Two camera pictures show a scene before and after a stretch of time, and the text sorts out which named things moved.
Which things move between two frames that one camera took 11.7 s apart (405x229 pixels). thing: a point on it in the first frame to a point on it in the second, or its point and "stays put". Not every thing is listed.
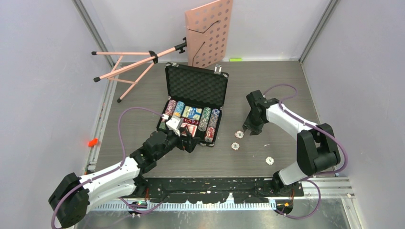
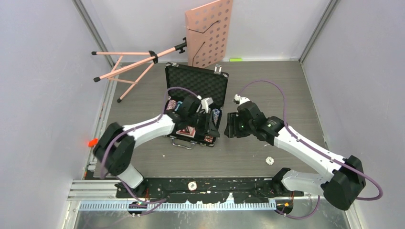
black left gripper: (189, 144) to (208, 125)
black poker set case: (195, 97) stays put
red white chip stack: (169, 109) stays put
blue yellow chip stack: (179, 109) stays put
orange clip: (92, 142) stays put
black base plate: (203, 190) stays put
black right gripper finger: (248, 123) to (230, 130)
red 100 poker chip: (235, 146) to (192, 185)
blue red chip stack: (210, 132) stays put
